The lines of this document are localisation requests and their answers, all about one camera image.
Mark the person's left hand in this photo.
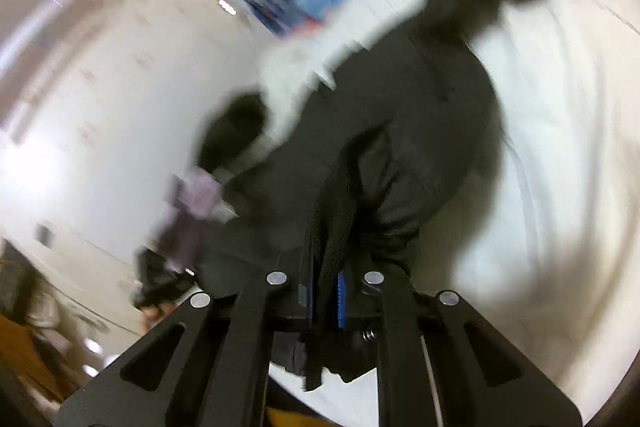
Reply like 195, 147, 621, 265
134, 247, 197, 315

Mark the black garment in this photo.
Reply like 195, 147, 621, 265
197, 0, 631, 393

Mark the white striped quilt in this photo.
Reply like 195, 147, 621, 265
260, 0, 640, 427

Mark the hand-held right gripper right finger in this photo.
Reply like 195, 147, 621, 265
336, 271, 584, 427

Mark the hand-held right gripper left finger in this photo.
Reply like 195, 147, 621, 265
60, 251, 317, 427

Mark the wooden furniture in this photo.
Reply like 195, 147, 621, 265
0, 314, 66, 408

